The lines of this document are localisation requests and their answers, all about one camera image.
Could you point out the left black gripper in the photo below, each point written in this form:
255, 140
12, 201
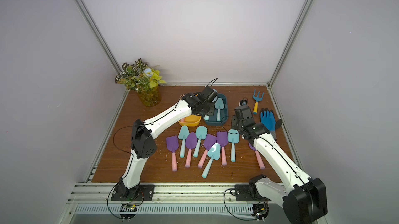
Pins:
210, 110

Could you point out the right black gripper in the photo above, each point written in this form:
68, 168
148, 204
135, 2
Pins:
236, 121

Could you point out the teal shovel eleventh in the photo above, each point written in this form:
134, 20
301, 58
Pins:
219, 105

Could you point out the dark teal storage box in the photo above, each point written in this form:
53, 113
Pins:
213, 113

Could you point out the yellow plastic storage box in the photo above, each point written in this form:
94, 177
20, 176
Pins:
190, 121

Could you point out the teal shovel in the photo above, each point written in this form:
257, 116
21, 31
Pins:
233, 138
183, 134
206, 117
213, 154
201, 133

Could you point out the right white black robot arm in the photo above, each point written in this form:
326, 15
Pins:
302, 198

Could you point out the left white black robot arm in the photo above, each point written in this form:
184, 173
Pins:
144, 134

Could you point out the blue grey garden glove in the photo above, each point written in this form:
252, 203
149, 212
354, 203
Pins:
268, 119

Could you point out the blue yellow garden rake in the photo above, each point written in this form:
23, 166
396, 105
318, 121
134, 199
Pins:
257, 97

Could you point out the potted green plant vase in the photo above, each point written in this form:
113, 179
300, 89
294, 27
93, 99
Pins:
139, 77

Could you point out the right circuit board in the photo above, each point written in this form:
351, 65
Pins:
260, 211

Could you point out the circuit board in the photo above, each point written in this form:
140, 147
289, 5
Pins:
128, 211
260, 211

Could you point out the left circuit board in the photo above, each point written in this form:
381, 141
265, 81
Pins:
128, 211

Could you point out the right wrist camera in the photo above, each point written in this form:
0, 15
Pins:
243, 102

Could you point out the purple shovel pink handle far-right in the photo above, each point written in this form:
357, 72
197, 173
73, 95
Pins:
258, 157

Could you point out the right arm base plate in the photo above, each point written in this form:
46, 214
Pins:
248, 192

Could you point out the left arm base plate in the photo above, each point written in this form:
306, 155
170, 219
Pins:
140, 192

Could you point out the aluminium front rail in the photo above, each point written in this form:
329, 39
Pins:
96, 193

